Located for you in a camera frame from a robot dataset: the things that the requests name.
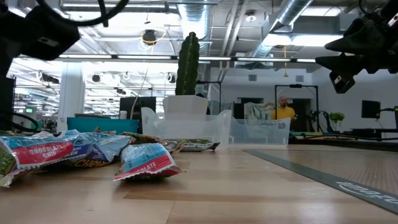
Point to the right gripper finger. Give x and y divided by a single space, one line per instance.
363 37
348 63

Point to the green brown granola bar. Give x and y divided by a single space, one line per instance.
146 138

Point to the blue red chocolate chip bar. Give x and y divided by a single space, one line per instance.
40 152
146 161

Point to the blue oatmeal raisin granola bar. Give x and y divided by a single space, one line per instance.
102 149

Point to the small green potted plant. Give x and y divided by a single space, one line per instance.
336 116

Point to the black background table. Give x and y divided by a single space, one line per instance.
373 130

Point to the person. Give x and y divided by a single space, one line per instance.
283 112

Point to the teal white patterned cloth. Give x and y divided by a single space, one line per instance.
256 112

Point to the translucent grey-bordered silicone mat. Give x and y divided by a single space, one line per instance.
357 168

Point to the clear plastic bin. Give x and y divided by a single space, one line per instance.
202 129
261 132

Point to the tall green cactus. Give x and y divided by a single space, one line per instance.
187 65

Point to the black ceiling device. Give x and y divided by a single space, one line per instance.
149 36

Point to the black desk monitor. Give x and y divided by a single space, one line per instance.
126 105

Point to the white cup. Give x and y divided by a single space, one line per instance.
123 115

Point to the teal plastic bin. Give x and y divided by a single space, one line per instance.
102 125

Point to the white square pillar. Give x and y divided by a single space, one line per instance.
71 93

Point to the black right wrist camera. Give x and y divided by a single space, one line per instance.
342 82

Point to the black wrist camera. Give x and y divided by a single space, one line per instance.
342 82
46 34

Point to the small black wall monitor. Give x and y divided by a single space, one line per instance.
370 109

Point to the black background stand frame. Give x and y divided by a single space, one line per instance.
295 86

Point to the large silver ventilation duct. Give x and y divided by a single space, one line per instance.
292 9

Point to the silver spiral ventilation duct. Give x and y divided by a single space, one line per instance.
196 18

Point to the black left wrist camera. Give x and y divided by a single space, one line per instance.
46 34

